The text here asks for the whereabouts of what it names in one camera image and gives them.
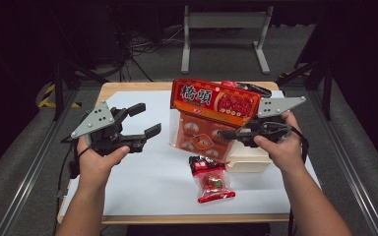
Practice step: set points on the white divided storage box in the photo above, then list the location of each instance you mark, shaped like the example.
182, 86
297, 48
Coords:
246, 164

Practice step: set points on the black metal stand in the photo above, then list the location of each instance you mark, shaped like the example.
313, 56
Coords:
58, 85
327, 85

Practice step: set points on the yellow and black floor tape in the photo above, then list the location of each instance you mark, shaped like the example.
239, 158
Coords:
47, 100

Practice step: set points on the person's right hand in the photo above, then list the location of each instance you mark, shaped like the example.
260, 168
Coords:
285, 152

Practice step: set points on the black seasoning packet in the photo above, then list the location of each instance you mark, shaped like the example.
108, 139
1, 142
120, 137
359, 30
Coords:
256, 89

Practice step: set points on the white metal stand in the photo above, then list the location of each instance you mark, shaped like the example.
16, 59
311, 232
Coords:
226, 19

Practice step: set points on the person's left hand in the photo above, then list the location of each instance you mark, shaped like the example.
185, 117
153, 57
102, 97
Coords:
95, 167

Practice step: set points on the red seasoning packet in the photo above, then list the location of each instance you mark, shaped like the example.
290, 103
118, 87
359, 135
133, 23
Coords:
229, 84

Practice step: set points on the white table sheet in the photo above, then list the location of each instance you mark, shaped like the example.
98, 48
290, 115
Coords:
151, 183

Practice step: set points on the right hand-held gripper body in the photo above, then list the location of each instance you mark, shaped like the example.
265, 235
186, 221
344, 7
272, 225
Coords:
275, 106

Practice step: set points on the large orange seasoning packet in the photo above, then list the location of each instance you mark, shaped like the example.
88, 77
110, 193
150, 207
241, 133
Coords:
206, 98

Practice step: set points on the small red clear-window packet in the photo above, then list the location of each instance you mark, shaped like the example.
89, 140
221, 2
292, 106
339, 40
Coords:
213, 183

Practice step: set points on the aluminium floor rail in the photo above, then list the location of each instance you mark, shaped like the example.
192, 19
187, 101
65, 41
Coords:
351, 170
29, 170

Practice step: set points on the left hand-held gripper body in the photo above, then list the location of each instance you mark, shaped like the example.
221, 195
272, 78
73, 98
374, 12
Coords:
95, 121

